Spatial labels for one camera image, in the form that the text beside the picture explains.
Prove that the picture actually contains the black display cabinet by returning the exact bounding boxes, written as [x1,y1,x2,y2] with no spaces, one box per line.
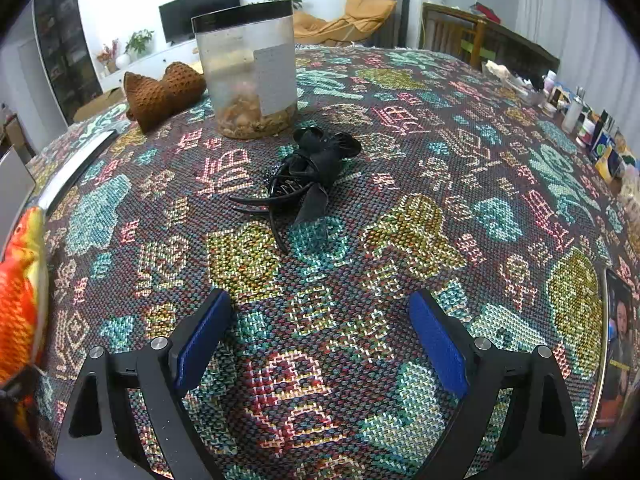
[33,0,104,120]

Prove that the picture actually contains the tan lounge chair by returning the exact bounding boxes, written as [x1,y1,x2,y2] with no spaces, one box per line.
[292,0,399,46]

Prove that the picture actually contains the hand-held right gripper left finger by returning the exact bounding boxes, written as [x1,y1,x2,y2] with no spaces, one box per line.
[54,287,234,480]

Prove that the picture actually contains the orange fish plush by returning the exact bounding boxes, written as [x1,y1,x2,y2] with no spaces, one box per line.
[0,206,50,387]

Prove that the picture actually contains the black flat television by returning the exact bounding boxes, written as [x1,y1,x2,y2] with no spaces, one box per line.
[158,0,240,45]

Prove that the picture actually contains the clear jar with black lid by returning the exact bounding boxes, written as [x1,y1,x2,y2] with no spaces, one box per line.
[191,0,300,139]

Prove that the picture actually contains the brown knitted cloth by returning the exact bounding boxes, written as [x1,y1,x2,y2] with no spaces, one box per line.
[123,62,207,134]

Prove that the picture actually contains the green bushy potted plant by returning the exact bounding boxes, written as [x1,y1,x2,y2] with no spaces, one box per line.
[125,29,155,56]

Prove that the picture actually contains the white sheer curtain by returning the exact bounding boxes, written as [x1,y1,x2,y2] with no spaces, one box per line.
[517,0,640,111]

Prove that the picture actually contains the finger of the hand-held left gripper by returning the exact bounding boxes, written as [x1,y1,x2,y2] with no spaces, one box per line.
[0,366,39,407]

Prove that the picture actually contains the wooden chair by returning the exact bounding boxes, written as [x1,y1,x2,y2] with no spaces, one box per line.
[421,2,561,87]

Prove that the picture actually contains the colourful woven blanket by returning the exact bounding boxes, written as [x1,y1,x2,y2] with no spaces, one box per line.
[25,45,640,480]

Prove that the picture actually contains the row of bottles and boxes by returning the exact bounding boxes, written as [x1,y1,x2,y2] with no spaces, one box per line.
[541,70,640,197]

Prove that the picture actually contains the cardboard box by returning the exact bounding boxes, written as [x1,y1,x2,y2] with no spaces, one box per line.
[74,87,126,122]

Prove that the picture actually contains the white television cabinet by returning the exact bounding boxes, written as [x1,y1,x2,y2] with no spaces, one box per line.
[97,39,205,94]

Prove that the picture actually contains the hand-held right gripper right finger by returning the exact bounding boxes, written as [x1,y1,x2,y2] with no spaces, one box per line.
[407,288,586,480]

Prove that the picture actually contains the printed magazine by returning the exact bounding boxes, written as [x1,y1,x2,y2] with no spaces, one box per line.
[584,267,639,454]

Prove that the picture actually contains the black bow hair clip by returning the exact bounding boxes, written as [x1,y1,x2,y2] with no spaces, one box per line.
[229,127,364,254]

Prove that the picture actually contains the red flowers in vase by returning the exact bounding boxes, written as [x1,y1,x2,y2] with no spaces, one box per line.
[97,39,121,74]

